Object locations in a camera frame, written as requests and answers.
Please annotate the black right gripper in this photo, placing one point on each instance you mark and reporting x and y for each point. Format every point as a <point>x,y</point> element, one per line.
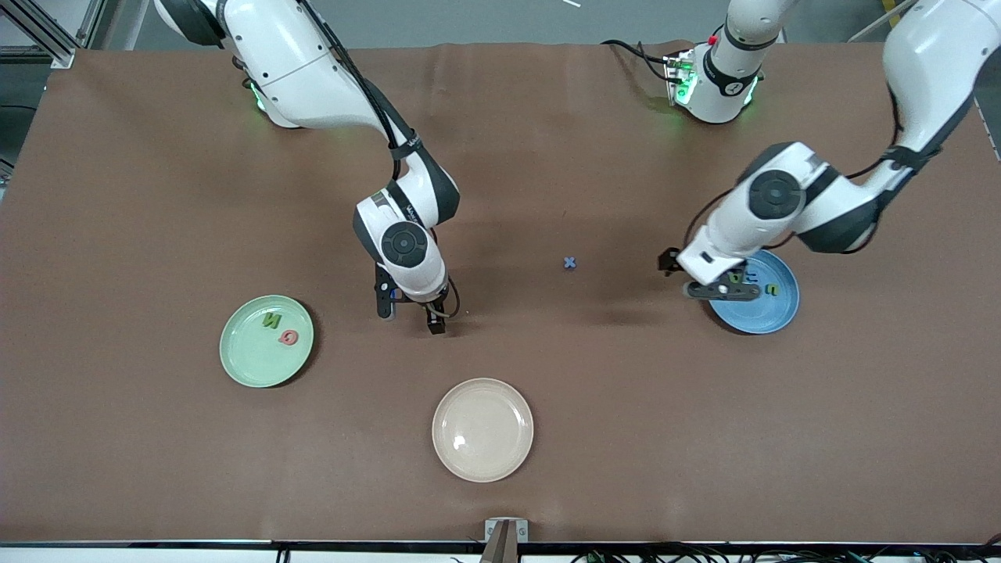
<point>435,315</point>

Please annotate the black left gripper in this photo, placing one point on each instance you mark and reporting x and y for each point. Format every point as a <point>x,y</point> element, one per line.
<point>669,261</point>

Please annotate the pink letter G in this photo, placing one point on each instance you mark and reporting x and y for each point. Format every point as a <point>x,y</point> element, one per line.
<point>288,338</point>

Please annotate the green capital letter N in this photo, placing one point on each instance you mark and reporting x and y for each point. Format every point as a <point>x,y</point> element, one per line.
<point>270,319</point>

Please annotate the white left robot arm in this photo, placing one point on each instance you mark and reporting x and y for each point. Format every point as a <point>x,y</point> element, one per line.
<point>931,47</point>

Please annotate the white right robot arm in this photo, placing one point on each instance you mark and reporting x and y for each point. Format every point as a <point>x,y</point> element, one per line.
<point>297,62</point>

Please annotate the beige plate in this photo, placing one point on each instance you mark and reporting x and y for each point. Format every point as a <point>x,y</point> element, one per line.
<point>482,430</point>

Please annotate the blue plate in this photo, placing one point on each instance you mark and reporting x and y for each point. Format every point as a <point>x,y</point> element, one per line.
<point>770,314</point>

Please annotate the brown table cover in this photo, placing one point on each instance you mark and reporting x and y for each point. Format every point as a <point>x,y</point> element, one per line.
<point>547,156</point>

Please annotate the green plate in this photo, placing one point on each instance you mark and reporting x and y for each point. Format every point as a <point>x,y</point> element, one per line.
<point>250,360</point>

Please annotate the grey metal mounting bracket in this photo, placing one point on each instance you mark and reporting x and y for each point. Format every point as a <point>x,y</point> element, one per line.
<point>489,532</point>

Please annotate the grey camera stand pole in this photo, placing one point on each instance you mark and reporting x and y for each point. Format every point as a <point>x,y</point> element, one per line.
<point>500,549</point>

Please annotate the aluminium frame profile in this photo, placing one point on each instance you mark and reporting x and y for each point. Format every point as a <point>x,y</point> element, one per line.
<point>62,56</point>

